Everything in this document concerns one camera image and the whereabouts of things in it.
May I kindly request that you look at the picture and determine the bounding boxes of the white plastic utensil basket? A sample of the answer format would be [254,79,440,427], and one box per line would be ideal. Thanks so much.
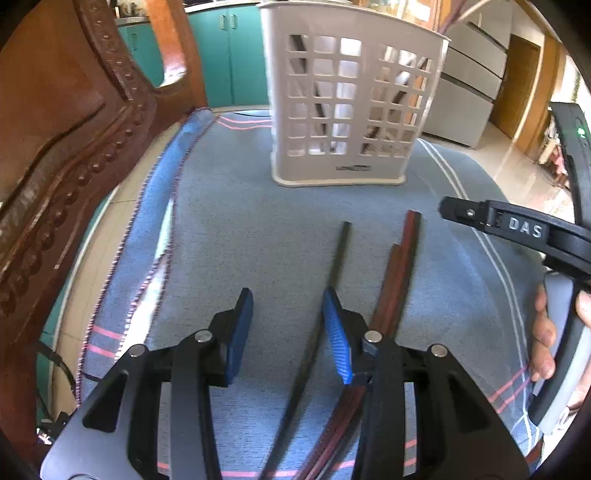
[256,1,451,188]

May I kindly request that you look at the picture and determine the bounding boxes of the black cable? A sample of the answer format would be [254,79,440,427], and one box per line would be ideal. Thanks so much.
[37,342,81,444]

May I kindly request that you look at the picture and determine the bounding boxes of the teal base cabinets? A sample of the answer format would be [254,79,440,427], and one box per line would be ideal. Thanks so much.
[187,4,273,110]
[115,21,167,88]

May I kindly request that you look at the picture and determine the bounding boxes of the brown wooden door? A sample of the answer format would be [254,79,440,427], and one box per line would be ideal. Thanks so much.
[489,34,542,141]

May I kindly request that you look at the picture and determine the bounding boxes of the black chopstick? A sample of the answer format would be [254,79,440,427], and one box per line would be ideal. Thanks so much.
[364,55,428,149]
[295,37,335,153]
[261,222,352,480]

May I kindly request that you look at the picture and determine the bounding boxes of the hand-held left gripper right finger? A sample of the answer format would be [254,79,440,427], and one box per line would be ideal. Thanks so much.
[322,287,529,480]

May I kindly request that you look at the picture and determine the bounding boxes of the red-brown chopstick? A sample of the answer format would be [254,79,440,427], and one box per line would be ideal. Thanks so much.
[295,244,407,480]
[318,210,423,480]

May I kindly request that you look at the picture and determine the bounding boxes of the carved wooden chair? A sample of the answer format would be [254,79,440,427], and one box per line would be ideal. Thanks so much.
[0,0,208,462]

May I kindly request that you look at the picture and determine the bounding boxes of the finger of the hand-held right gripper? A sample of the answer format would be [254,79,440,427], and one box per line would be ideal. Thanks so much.
[438,196,555,244]

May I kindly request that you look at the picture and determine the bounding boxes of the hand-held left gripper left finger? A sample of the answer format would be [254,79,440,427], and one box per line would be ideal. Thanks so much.
[41,287,254,480]

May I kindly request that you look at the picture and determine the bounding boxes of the silver refrigerator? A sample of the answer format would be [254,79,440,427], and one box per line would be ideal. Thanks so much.
[422,7,514,149]

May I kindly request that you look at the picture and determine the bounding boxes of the blue striped towel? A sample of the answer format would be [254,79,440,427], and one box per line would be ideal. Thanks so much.
[76,106,550,480]

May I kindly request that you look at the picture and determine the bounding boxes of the person's right hand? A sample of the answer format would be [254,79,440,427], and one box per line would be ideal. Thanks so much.
[529,284,591,416]

